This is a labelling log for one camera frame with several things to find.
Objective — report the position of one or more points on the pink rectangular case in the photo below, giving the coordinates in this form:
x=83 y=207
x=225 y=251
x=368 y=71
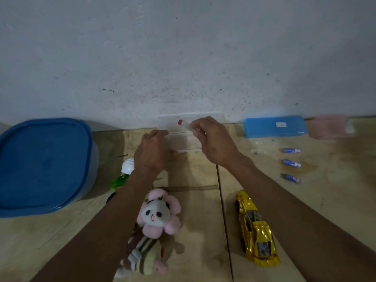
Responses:
x=329 y=127

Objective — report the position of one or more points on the person's right hand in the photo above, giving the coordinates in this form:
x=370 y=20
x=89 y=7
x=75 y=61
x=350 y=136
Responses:
x=219 y=143

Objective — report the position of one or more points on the person's right fingers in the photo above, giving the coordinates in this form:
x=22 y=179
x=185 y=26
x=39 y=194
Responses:
x=202 y=123

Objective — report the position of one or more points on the panda plush with pink petals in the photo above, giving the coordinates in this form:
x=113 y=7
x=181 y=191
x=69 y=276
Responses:
x=157 y=215

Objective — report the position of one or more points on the green bottle with white cap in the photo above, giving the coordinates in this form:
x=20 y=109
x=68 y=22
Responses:
x=125 y=173

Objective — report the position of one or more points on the small blue and white tube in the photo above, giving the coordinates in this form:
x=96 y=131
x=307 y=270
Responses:
x=291 y=178
x=292 y=163
x=290 y=150

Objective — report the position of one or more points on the person's left forearm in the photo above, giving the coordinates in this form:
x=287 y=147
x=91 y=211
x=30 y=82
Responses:
x=108 y=229

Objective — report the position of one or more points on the person's left hand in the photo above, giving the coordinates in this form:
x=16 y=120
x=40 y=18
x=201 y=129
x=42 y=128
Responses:
x=149 y=152

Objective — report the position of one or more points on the person's left thumb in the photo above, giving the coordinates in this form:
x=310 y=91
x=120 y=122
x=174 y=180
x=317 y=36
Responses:
x=172 y=153

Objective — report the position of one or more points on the yellow toy car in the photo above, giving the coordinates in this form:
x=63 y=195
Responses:
x=255 y=229

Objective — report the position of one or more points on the clear tube with red cap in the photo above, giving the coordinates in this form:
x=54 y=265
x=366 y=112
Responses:
x=184 y=124

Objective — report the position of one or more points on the large blue lidded container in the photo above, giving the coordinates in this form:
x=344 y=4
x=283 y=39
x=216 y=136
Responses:
x=44 y=167

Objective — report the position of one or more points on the blue rectangular case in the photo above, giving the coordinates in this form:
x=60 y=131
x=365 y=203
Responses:
x=274 y=127

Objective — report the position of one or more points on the person's right forearm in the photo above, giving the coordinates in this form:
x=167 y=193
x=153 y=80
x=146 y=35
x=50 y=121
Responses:
x=293 y=226

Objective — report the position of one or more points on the clear plastic box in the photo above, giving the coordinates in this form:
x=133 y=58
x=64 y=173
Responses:
x=182 y=142

